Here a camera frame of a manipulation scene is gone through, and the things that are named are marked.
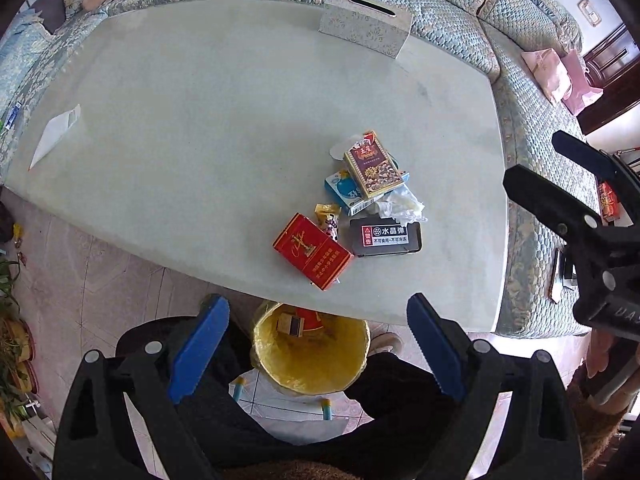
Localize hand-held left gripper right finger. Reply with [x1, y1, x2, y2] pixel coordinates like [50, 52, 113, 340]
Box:
[406, 292, 586, 480]

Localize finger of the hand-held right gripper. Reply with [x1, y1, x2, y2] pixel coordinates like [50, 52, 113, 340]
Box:
[552, 130, 640, 228]
[502, 165, 640, 286]

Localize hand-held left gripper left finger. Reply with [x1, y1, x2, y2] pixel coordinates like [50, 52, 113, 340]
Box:
[52, 294, 231, 480]

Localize trash bin with yellow bag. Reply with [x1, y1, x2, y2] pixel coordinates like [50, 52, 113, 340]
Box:
[250, 301, 372, 395]

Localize black box white label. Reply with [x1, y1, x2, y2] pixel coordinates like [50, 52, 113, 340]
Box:
[348, 216, 423, 259]

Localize yellow snack wrapper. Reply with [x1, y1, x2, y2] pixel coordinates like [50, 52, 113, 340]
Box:
[314, 203, 342, 242]

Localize blue white carton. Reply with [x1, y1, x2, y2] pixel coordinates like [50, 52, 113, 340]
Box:
[324, 170, 411, 216]

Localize person's right hand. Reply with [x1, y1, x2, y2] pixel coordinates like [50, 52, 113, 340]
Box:
[586, 332, 621, 386]

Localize light shoe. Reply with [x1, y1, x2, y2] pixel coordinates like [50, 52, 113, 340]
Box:
[370, 332, 403, 356]

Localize red packet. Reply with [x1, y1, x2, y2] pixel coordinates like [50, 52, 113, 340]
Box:
[597, 180, 621, 221]

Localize pink gift bag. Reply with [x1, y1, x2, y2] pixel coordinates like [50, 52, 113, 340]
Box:
[561, 50, 604, 116]
[521, 48, 571, 106]

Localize dark phone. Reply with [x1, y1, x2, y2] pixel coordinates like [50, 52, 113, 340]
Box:
[550, 247, 578, 303]

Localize dark wooden cabinet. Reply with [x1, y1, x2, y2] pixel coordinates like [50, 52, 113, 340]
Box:
[577, 22, 640, 136]

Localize person's black pants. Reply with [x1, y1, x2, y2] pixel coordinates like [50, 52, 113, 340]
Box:
[116, 310, 481, 480]

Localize small brown box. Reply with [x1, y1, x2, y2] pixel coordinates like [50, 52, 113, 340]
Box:
[276, 314, 303, 337]

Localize small stool teal legs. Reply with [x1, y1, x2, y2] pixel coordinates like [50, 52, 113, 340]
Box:
[229, 371, 373, 442]

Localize crumpled clear plastic wrapper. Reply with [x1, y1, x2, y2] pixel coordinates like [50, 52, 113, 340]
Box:
[372, 185, 428, 226]

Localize red cigarette box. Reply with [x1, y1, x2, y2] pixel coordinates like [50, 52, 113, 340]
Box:
[272, 212, 355, 292]

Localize brown gold cigarette box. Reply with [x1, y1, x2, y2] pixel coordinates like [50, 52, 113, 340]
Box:
[343, 131, 407, 200]

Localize potted green plants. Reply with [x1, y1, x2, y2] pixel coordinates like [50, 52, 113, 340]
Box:
[0, 255, 40, 436]

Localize blue patterned sofa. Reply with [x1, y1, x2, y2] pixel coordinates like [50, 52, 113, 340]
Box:
[0, 0, 616, 338]

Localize white round lid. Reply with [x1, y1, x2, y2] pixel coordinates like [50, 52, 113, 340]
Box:
[329, 135, 368, 161]

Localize patterned tissue box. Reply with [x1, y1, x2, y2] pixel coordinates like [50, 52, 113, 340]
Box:
[319, 0, 413, 59]

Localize white folded paper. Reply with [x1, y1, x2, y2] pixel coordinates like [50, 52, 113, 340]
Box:
[28, 104, 82, 171]

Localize dark cloth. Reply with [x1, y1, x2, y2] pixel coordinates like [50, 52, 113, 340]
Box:
[32, 0, 67, 36]

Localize wall switch plate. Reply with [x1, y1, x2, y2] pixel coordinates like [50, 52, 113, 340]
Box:
[577, 0, 602, 26]

